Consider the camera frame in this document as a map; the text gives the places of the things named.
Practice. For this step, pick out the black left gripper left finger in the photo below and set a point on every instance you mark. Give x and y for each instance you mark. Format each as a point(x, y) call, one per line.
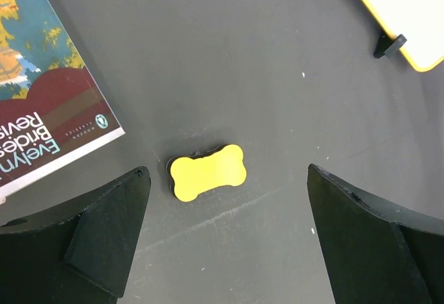
point(79, 251)

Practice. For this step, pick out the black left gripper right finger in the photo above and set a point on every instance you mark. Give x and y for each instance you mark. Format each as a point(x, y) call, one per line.
point(375, 251)

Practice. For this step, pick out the yellow bone-shaped whiteboard eraser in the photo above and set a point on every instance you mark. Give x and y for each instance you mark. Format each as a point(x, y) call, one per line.
point(193, 175)

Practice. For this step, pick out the yellow-framed whiteboard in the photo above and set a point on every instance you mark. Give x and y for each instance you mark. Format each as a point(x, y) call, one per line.
point(420, 22)

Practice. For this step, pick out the black whiteboard foot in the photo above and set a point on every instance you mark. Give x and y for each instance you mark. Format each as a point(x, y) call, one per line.
point(387, 46)

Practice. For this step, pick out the paperback book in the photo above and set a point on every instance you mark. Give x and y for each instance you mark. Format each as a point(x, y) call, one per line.
point(52, 110)

